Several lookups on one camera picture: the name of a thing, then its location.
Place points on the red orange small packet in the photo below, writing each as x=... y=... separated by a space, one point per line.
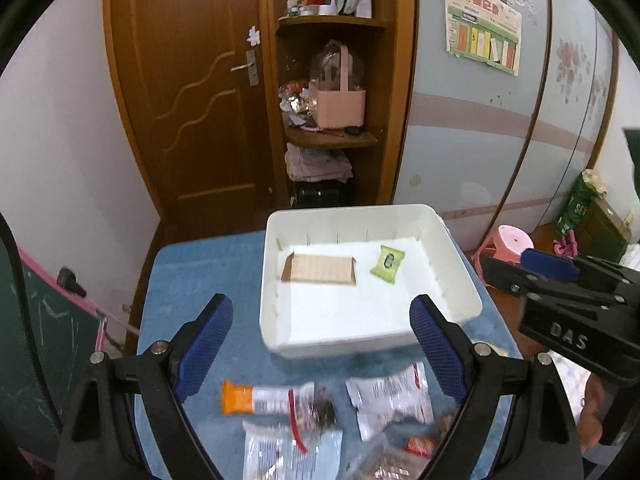
x=421 y=446

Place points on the person's right hand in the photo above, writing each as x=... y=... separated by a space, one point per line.
x=589 y=426

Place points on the brown cardboard piece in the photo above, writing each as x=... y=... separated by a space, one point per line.
x=316 y=269

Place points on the dark wooden cabinet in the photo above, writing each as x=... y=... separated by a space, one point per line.
x=602 y=233

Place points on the colourful wall poster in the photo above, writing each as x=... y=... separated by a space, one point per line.
x=486 y=31

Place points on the white red snack packet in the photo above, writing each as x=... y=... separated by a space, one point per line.
x=380 y=401

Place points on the silver door handle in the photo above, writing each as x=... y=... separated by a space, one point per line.
x=250 y=66

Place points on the blue table cloth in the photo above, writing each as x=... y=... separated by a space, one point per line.
x=227 y=272

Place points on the sliding wardrobe door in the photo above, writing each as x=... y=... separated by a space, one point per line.
x=484 y=147

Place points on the pink basket with handle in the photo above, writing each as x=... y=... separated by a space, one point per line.
x=338 y=98

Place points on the red zip clear bag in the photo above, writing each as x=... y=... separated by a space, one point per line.
x=309 y=411

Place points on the orange white snack bar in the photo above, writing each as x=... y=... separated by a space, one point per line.
x=262 y=400

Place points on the small green snack packet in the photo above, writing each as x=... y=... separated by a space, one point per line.
x=388 y=264

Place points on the green chalkboard pink frame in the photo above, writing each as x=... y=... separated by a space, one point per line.
x=64 y=336

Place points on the wooden corner shelf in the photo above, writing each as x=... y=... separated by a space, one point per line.
x=295 y=31

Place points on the small red brown candy pack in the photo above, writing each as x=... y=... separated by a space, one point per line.
x=445 y=423

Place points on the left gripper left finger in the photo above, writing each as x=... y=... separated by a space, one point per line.
x=100 y=439

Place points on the shiny foil wrappers pile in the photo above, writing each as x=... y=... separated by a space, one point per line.
x=295 y=97

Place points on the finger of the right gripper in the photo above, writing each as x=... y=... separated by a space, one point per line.
x=554 y=268
x=518 y=282

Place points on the light blue clear bag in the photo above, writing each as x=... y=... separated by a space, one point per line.
x=272 y=453

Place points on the brown wooden door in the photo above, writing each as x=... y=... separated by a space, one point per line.
x=199 y=133

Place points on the pink plastic stool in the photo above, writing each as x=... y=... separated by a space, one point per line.
x=505 y=243

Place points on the green bag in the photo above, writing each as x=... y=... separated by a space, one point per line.
x=586 y=187

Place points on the clear wafer biscuit pack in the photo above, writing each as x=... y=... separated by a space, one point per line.
x=380 y=460

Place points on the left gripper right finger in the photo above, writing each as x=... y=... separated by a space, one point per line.
x=539 y=439

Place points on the white plastic storage bin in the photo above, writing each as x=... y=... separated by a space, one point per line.
x=304 y=320

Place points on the folded pink cloth pile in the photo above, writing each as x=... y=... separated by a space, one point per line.
x=312 y=165

